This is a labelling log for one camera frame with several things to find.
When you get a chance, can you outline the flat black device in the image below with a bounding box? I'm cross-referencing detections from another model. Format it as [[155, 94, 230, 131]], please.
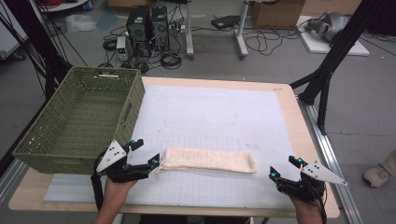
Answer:
[[210, 14, 241, 31]]

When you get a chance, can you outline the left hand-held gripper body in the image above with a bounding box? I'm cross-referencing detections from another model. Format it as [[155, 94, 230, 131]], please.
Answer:
[[95, 139, 151, 184]]

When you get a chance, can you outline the white power strip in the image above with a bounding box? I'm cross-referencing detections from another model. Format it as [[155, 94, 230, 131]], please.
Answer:
[[168, 23, 187, 34]]

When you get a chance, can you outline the black metal tripod stand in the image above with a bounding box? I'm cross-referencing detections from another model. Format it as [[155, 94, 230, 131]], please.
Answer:
[[289, 0, 387, 136]]

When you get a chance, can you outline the white desk frame leg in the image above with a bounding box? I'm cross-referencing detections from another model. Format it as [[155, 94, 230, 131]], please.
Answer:
[[185, 0, 195, 61], [234, 0, 250, 60]]

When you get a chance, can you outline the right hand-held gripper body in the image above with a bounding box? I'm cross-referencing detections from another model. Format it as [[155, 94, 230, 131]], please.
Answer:
[[277, 160, 348, 203]]

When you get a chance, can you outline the person's dark clothing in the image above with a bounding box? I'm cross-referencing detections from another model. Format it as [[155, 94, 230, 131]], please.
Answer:
[[138, 215, 251, 224]]

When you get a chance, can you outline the black metal stand with cables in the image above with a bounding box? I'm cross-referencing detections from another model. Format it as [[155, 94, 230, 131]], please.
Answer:
[[0, 0, 73, 102]]

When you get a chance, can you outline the grey bench power supply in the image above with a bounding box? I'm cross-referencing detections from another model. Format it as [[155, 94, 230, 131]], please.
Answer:
[[116, 35, 130, 62]]

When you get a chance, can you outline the person's left hand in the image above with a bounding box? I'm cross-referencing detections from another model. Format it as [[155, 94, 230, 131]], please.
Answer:
[[103, 177, 138, 203]]

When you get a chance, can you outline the green plastic woven basket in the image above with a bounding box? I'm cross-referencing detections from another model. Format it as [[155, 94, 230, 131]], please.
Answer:
[[11, 65, 147, 175]]

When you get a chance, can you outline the white floor board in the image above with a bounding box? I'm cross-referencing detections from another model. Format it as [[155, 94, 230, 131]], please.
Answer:
[[296, 15, 371, 57]]

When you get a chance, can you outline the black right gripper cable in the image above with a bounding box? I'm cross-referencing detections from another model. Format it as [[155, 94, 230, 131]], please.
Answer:
[[312, 182, 329, 224]]

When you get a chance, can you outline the cream cloth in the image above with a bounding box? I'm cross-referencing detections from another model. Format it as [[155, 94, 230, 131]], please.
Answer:
[[158, 147, 259, 175]]

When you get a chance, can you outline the loose black floor cable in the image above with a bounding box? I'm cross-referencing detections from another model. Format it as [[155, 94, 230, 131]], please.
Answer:
[[244, 29, 302, 57]]

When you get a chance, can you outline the grey rounded machine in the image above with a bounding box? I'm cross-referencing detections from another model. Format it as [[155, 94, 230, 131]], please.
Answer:
[[305, 11, 351, 43]]

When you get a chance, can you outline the person's right hand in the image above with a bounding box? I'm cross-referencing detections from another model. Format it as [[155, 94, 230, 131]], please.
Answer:
[[289, 195, 324, 217]]

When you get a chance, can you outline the aluminium floor rail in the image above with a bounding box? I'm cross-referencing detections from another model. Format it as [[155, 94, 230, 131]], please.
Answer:
[[297, 94, 364, 224]]

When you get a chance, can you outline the coiled black cable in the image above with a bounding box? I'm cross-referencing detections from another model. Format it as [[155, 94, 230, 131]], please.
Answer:
[[160, 51, 183, 71]]

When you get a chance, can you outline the black computer tower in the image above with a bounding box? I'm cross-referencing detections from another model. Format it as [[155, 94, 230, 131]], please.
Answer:
[[150, 6, 171, 52], [125, 5, 152, 58]]

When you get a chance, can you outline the brown cardboard box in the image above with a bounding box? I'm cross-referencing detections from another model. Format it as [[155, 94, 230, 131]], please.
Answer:
[[250, 0, 306, 30]]

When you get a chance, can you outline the white gridded mat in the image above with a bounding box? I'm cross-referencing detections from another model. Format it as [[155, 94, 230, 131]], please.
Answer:
[[43, 84, 305, 210]]

